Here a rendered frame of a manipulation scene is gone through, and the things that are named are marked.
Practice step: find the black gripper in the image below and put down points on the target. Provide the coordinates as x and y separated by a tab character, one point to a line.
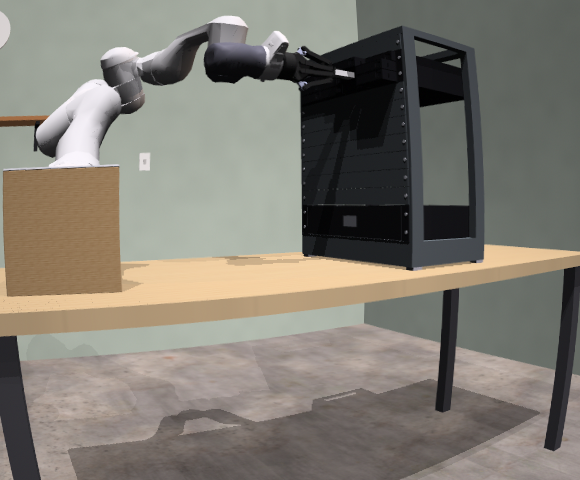
302	64

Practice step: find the black server rack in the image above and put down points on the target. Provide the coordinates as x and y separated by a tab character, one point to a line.
372	124

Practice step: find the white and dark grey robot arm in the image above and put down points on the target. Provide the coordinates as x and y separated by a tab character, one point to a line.
93	112

